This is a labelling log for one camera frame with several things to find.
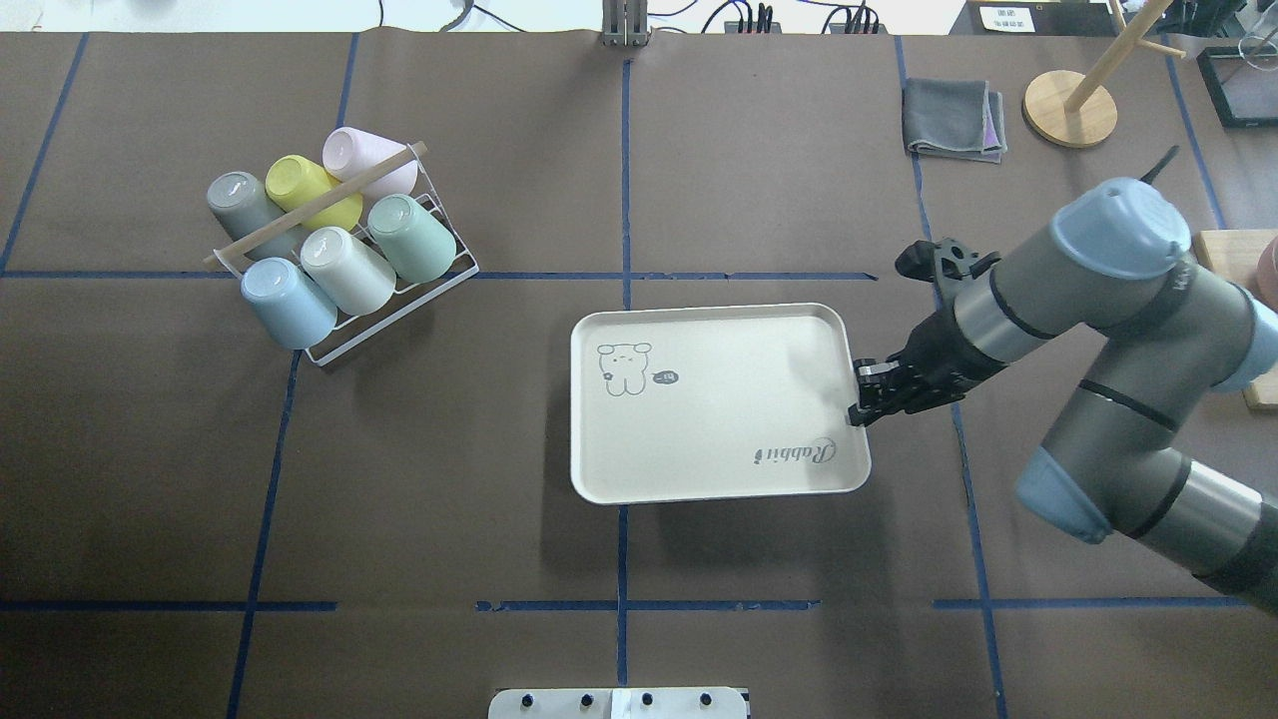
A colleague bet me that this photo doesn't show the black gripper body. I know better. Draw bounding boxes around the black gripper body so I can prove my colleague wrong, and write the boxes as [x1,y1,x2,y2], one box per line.
[875,307,1005,415]

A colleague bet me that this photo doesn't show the beige rabbit tray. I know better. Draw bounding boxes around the beige rabbit tray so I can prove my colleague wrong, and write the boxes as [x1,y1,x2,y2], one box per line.
[570,304,872,504]

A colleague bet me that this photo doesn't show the green cup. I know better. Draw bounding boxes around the green cup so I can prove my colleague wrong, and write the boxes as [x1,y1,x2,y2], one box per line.
[368,193,458,284]

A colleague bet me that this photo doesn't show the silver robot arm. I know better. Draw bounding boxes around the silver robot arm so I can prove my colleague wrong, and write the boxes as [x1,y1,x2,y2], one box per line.
[849,178,1277,613]

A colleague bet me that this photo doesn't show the black metal tray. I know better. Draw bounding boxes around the black metal tray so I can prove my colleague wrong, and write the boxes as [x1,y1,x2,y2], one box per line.
[1196,47,1277,129]

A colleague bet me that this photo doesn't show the cream white cup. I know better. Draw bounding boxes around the cream white cup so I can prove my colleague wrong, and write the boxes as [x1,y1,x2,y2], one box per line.
[300,225,396,315]

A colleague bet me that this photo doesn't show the pink cup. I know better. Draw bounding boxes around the pink cup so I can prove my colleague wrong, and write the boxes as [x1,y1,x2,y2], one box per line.
[322,126,418,202]

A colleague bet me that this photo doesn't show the light blue cup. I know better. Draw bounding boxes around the light blue cup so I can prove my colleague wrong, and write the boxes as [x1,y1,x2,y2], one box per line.
[239,258,337,351]

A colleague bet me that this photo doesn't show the yellow cup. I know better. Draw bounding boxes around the yellow cup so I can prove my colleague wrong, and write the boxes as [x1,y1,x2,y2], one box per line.
[265,155,363,231]

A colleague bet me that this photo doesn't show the grey cup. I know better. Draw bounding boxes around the grey cup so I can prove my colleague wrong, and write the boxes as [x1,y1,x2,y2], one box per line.
[206,170,311,261]

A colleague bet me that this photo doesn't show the grey folded cloth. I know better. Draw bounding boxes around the grey folded cloth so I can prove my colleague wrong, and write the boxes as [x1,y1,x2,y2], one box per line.
[901,77,1008,163]

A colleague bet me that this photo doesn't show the wooden mug tree stand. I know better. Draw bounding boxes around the wooden mug tree stand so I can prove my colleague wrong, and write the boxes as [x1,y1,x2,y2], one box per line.
[1019,1,1189,149]

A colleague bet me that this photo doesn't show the wooden cutting board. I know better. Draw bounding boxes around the wooden cutting board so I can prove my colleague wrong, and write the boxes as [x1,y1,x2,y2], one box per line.
[1191,229,1275,412]

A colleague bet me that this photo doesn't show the pink ice bowl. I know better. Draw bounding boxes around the pink ice bowl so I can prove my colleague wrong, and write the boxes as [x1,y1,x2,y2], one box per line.
[1255,236,1278,313]

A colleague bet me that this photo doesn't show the black box with label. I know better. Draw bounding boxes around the black box with label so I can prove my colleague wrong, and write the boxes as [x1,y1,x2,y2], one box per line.
[950,1,1117,38]

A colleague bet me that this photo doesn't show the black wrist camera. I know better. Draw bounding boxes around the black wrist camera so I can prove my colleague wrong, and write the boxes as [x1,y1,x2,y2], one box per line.
[895,238,1002,286]

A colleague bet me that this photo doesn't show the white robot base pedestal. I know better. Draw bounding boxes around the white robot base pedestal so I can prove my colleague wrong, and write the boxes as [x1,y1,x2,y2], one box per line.
[487,686,751,718]

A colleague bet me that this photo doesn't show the aluminium frame post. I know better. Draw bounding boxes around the aluminium frame post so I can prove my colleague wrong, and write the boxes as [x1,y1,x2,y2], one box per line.
[601,0,651,47]

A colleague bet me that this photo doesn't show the white wire cup rack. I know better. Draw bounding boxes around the white wire cup rack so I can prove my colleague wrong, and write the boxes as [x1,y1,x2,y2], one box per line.
[206,143,479,365]

